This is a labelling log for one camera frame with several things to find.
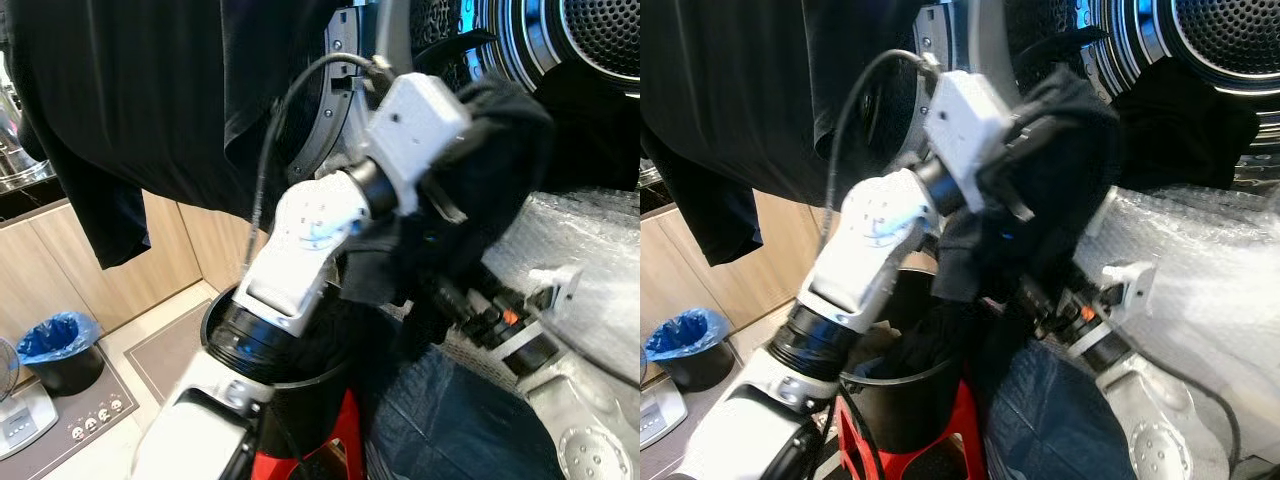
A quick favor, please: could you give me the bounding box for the black garment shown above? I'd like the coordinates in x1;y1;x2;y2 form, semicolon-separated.
640;0;927;267
528;62;641;197
5;0;347;272
338;78;557;363
1108;58;1262;192
928;66;1122;346

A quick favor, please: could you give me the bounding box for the white bubble-wrapped washing machine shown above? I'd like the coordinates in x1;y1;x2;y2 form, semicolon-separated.
378;0;641;389
930;0;1280;473

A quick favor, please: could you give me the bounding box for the dark blue denim cloth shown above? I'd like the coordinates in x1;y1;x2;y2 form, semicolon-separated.
980;334;1142;480
360;338;567;480

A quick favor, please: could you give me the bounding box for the grey washer door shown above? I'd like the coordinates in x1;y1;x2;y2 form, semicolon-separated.
884;4;953;169
284;5;387;187

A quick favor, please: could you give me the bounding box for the red plastic stool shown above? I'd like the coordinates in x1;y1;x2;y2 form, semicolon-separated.
834;378;988;480
250;388;367;480

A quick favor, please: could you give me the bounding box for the white small appliance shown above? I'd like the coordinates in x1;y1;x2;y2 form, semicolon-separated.
0;338;60;462
640;374;690;448

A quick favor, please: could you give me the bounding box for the blue plastic bin liner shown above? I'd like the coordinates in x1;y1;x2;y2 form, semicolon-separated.
15;311;101;366
644;306;731;362

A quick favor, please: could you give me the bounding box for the black round bucket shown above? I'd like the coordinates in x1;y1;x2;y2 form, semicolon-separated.
200;284;353;463
834;264;989;457

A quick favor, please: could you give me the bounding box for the black waste bin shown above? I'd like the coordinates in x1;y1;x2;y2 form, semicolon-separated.
22;342;105;397
655;340;734;392

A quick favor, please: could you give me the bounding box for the wooden cabinet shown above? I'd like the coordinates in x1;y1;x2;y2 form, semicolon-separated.
0;190;263;342
640;190;853;342

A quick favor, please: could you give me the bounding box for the black hanging garment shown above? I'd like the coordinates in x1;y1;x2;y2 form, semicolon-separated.
5;0;347;272
640;0;927;267

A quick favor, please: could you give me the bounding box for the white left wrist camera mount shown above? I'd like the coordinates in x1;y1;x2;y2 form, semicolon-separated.
921;69;1022;217
360;71;474;218

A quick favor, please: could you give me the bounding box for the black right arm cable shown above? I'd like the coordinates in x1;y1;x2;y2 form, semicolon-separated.
1148;345;1247;473

